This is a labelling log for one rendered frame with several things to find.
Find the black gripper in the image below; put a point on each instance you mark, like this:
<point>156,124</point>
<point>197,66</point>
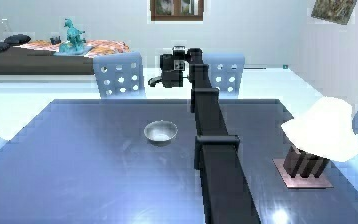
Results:
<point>169,77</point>

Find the teal dinosaur statue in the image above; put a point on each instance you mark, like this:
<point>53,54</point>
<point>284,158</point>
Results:
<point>72,38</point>

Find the silver metal bowl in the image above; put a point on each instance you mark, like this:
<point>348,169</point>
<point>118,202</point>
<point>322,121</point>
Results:
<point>160,131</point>

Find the glossy blue dining table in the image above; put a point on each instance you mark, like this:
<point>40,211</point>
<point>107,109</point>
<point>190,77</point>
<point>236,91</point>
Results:
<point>87,173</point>

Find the framed wall picture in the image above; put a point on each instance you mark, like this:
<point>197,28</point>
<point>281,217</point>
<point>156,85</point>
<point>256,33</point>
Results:
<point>333,10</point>

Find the dark bed with patterned cover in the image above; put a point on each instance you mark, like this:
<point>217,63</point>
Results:
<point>37,63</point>

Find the small dark object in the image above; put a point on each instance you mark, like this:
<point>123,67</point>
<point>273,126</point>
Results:
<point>55,40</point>

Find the brown framed window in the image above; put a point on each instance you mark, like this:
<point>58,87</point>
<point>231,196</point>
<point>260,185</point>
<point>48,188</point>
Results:
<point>177,10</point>

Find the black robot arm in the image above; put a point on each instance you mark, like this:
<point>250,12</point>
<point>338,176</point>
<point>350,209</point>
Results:
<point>217,173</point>

